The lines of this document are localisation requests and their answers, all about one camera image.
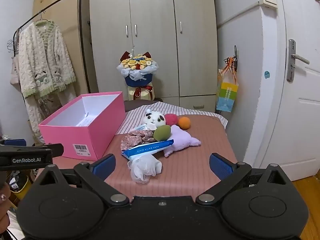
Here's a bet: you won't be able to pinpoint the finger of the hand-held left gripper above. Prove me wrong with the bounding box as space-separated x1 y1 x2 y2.
0 143 64 157
0 138 27 147

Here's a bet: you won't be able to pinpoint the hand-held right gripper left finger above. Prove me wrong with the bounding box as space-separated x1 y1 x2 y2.
32 154 130 205

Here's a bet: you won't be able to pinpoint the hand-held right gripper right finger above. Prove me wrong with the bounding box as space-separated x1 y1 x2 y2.
196 152 292 205

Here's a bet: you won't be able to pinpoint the pink cardboard box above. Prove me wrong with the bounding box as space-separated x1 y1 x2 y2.
38 91 126 162

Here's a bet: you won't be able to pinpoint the pink floral cloth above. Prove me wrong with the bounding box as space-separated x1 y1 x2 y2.
120 129 157 153

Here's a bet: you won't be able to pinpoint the white mesh bag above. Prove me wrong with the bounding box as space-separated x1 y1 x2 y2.
127 154 162 185

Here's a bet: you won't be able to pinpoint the blue wipes packet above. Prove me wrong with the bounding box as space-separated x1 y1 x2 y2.
122 139 174 158

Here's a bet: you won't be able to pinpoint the purple plush toy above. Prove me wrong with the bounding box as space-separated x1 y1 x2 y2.
163 125 202 158

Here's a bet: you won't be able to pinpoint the white light-blue tissue pack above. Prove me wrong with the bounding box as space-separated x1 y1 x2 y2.
129 124 150 133

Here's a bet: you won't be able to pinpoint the orange plush ball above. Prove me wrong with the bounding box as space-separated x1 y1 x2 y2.
177 117 191 130

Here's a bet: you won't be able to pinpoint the green plush ball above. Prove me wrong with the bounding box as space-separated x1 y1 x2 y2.
153 125 172 141

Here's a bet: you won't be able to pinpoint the pink plush ball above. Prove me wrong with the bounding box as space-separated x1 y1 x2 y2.
164 114 179 127

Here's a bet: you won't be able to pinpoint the white cat plush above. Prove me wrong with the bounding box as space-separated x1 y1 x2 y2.
141 109 167 130

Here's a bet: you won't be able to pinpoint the person's left hand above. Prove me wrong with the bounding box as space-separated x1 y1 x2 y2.
0 180 11 233

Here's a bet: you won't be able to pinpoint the yellow black bag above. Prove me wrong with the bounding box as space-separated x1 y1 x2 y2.
6 171 32 193

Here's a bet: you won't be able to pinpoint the pink ribbed blanket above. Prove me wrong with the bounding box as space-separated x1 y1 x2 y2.
104 115 238 204

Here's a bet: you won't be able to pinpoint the striped bed sheet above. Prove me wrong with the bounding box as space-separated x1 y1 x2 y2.
117 101 229 135

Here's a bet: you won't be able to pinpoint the dark brown sheet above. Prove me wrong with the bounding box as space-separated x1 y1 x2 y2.
124 99 164 112

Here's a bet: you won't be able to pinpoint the white cloth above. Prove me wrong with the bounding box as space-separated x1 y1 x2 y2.
6 210 25 240

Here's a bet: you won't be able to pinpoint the cream tote bag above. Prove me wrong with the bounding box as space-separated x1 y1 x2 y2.
10 55 22 85

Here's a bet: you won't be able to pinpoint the colourful paper gift bag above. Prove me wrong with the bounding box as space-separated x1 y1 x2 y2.
216 67 239 112

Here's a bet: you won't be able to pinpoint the cream gift box red ribbon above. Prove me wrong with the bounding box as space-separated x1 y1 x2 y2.
127 81 155 102

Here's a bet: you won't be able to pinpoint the cream fluffy robe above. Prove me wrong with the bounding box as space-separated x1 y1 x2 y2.
19 20 77 140

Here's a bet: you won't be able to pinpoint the white door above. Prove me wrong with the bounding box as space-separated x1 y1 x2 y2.
244 0 320 182

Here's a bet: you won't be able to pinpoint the flower bouquet blue wrap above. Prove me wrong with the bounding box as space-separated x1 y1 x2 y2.
116 51 159 88

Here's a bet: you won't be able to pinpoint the black hook orange ribbons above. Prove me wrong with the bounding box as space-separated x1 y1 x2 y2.
224 45 239 72

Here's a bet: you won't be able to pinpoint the light wooden wardrobe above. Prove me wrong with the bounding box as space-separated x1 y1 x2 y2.
32 0 92 95

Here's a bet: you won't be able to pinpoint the black clothes rack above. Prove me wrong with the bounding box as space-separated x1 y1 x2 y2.
15 0 92 95

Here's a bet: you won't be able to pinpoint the grey wardrobe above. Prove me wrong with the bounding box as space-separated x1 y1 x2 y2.
89 0 218 113

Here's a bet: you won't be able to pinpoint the metal door handle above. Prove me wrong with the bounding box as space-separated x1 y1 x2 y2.
287 39 310 82

